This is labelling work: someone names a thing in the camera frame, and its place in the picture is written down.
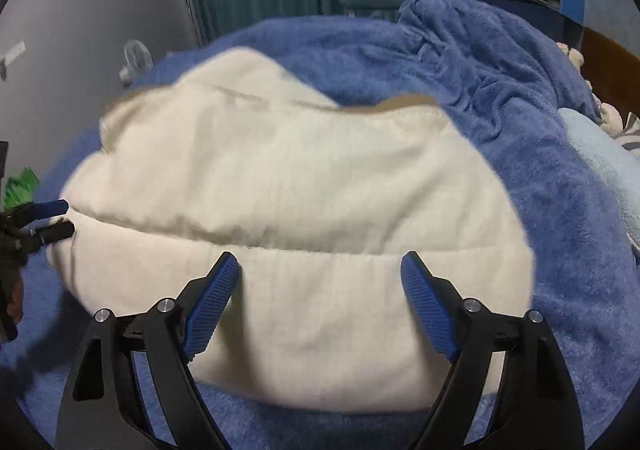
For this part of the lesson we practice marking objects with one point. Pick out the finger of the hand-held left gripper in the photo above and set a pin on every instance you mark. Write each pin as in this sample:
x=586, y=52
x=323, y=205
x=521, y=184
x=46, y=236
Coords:
x=52, y=231
x=47, y=210

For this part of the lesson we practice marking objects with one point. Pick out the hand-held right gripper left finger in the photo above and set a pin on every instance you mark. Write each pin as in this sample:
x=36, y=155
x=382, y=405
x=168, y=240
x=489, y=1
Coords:
x=212, y=307

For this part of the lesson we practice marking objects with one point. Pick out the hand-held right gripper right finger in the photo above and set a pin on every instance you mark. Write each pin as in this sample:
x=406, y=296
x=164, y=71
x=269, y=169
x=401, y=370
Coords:
x=427, y=307

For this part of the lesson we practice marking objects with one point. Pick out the cream hooded puffer jacket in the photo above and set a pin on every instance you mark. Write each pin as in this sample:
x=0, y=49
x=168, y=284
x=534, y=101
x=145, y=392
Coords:
x=300, y=230

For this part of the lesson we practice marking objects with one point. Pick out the green snack packet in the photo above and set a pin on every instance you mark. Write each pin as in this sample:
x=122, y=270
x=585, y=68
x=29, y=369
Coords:
x=21, y=187

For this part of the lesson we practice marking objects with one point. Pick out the white desk fan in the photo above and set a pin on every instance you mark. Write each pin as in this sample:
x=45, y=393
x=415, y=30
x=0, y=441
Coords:
x=136, y=59

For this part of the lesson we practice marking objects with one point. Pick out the blue fleece blanket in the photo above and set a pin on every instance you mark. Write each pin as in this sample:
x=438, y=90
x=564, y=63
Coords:
x=500, y=104

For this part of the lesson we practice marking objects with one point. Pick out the light blue pillow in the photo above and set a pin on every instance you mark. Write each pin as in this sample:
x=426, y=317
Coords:
x=605, y=164

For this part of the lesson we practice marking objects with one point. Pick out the small white plush toy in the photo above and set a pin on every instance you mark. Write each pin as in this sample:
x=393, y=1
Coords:
x=571, y=55
x=610, y=117

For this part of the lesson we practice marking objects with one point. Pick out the zebra striped plush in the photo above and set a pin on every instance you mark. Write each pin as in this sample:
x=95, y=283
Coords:
x=629, y=132

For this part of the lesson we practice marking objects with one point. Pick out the wooden headboard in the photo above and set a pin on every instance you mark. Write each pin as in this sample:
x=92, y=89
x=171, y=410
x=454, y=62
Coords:
x=612, y=62

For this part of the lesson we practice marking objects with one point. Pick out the white wall fixture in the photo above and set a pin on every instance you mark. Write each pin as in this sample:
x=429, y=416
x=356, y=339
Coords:
x=12, y=57

